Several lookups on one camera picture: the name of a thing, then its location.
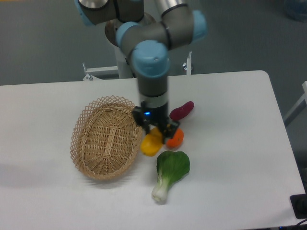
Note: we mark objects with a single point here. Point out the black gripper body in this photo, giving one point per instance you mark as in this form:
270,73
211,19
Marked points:
157,116

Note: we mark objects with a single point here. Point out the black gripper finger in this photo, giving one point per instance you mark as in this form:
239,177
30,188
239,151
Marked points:
169,130
141,119

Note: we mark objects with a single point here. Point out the yellow mango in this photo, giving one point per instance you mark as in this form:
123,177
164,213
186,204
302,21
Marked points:
152,142

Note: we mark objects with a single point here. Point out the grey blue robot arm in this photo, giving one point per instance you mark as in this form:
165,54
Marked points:
146,47

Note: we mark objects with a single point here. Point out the woven wicker basket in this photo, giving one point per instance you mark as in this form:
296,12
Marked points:
105,140

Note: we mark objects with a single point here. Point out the orange fruit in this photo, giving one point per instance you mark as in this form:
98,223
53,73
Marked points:
177,139

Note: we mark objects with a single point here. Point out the purple sweet potato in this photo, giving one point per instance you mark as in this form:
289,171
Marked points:
181,112

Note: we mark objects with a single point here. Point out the green bok choy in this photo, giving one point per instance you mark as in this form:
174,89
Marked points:
171,167

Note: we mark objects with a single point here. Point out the black device at table edge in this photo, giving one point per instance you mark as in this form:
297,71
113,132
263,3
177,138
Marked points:
299,205

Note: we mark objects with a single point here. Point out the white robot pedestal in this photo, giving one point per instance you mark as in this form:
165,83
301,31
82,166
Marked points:
123,64

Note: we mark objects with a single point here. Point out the white metal base frame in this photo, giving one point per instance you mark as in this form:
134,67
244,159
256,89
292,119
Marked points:
112,72

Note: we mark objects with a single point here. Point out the white frame at right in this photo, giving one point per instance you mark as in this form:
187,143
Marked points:
297,108

